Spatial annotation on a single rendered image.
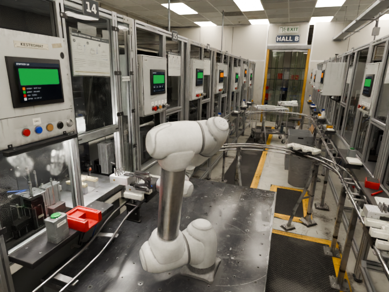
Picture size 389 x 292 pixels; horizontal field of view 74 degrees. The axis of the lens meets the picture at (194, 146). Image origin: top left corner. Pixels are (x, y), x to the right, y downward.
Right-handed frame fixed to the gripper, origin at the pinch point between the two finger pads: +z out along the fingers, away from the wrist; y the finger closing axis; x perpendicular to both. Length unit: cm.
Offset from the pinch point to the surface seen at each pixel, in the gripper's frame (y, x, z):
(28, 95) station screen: 54, 47, 16
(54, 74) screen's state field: 62, 32, 16
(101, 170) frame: -9.8, -23.7, 41.4
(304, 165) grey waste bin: -67, -274, -123
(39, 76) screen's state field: 61, 40, 16
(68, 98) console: 50, 23, 18
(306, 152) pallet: -19, -178, -115
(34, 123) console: 41, 44, 18
